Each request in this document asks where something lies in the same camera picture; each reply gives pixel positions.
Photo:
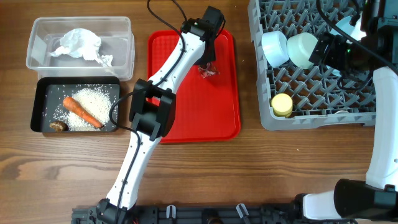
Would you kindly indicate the red serving tray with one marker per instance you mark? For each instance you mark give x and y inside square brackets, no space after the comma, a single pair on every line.
[207,109]

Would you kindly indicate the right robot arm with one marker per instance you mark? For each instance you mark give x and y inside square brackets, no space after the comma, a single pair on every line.
[375,198]

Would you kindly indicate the white napkin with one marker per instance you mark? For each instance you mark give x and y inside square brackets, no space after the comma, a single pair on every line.
[82,43]

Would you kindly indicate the clear plastic bin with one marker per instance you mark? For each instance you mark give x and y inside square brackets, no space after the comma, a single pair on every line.
[117,40]

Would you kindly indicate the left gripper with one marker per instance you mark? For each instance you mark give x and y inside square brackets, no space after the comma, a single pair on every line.
[211,55]

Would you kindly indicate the green bowl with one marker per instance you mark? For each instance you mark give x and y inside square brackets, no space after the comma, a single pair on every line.
[300,48]

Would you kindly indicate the light blue plate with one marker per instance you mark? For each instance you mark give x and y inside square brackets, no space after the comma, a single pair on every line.
[354,31]

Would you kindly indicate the brown food scrap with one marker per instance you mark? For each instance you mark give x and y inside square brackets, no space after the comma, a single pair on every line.
[59,126]

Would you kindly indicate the white rice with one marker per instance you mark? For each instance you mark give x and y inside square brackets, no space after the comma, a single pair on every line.
[98,105]

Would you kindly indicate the yellow cup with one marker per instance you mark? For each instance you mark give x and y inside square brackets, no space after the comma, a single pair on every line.
[282,105]

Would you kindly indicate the light blue bowl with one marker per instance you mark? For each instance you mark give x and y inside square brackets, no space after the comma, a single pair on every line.
[274,45]

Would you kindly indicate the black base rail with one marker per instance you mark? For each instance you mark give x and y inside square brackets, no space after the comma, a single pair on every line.
[202,214]

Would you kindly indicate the orange carrot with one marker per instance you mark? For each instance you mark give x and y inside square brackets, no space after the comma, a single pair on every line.
[72,105]

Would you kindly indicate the grey dishwasher rack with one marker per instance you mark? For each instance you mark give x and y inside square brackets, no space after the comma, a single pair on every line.
[317,98]

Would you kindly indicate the red candy wrapper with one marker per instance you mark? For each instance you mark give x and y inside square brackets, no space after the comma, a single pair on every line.
[208,70]

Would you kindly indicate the black tray bin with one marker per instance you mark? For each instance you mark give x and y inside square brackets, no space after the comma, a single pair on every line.
[50,92]

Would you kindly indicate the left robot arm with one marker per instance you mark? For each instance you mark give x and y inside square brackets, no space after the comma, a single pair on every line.
[152,114]

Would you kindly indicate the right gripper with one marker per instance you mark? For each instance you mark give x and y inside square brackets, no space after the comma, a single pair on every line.
[335,44]

